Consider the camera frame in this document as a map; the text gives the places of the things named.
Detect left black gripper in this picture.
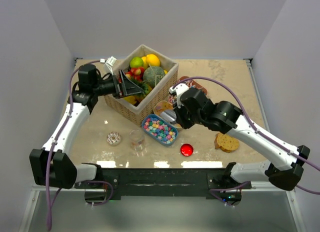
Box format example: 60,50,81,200
93,69,143,100

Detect silver metal scoop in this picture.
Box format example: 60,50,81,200
159,109,177,125

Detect clear glass jar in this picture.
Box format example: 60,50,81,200
129,129,145,152

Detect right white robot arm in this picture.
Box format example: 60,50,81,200
169,84,310,191

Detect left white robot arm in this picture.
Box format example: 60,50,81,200
29,62,144,190

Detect yellow tray gummy candies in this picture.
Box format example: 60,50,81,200
153,100,183,131

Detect blue tray star candies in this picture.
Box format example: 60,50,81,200
141,114,178,147

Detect yellow bananas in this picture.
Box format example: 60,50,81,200
123,95,138,106

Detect toy pineapple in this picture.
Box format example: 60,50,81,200
134,80,153,103

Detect green cantaloupe melon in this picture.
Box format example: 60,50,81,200
142,66,166,88

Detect pink tray of lollipops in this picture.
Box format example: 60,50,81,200
176,76,208,95

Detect green lime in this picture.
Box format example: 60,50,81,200
129,56,144,68

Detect pink tray swirl lollipops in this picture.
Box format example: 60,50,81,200
167,94,177,107

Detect yellow lemon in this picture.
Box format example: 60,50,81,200
145,54,161,67

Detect wicker basket with liner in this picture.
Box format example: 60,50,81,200
104,44,179,126

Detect bread slice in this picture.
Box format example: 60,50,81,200
214,132,240,153

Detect sprinkled donut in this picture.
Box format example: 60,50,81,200
106,131,122,146

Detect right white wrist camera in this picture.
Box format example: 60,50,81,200
169,83,190,109

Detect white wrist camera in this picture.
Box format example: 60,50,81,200
169,83,190,109
100,56,117,75

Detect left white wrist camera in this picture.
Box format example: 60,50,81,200
100,56,117,75

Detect black base mount frame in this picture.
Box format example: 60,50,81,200
74,168,252,206

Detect aluminium rail frame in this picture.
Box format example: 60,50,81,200
18,185,77,232

